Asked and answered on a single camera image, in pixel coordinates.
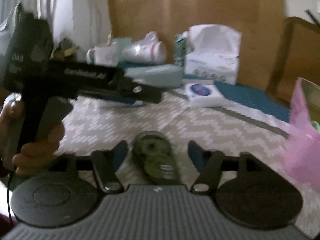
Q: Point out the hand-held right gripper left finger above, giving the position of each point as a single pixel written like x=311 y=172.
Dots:
x=122 y=152

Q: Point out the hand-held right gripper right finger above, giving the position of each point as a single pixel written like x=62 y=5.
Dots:
x=197 y=155

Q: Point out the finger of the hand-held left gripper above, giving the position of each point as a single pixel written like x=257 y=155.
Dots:
x=140 y=92

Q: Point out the green correction tape dispenser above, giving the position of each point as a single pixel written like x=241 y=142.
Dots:
x=156 y=160

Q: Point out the white tissue packet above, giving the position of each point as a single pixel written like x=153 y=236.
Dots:
x=202 y=93

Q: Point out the pink macaron print tin box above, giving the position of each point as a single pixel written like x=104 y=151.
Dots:
x=302 y=150

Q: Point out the person's left hand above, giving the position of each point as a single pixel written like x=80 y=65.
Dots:
x=37 y=152

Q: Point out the teal pencil case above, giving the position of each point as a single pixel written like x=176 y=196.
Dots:
x=155 y=76

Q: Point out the grey chevron tablecloth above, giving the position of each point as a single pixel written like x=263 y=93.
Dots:
x=125 y=125

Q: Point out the white enamel mug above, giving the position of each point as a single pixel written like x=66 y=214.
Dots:
x=107 y=55

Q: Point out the plastic wrapped paper cups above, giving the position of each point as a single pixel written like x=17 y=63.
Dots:
x=145 y=48

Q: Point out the pale teal box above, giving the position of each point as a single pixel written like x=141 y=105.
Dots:
x=121 y=42

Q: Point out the green patterned carton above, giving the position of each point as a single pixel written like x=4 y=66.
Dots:
x=180 y=50

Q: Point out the teal mat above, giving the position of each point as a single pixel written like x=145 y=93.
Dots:
x=250 y=100

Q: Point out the white tissue box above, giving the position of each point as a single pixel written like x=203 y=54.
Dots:
x=212 y=60

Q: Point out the large wood grain board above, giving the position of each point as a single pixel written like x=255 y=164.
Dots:
x=200 y=2

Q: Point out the small brown board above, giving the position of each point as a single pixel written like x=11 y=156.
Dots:
x=295 y=55

